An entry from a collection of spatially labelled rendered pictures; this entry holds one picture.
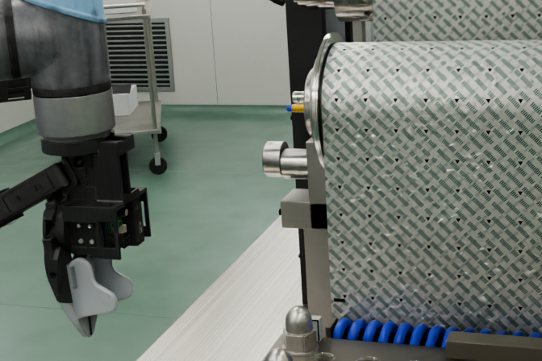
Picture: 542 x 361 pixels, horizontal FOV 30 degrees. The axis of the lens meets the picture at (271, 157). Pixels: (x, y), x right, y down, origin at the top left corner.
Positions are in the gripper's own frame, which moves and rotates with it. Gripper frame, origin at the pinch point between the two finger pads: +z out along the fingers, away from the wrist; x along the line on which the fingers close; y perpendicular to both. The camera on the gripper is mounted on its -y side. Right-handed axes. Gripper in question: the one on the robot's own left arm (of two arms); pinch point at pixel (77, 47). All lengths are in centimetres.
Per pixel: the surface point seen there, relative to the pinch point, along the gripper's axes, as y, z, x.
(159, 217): 161, 62, -268
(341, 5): -17, 27, 53
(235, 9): 117, 164, -487
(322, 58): -18, 15, 77
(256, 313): 27, 16, 50
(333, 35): -19, 18, 73
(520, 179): -8, 30, 92
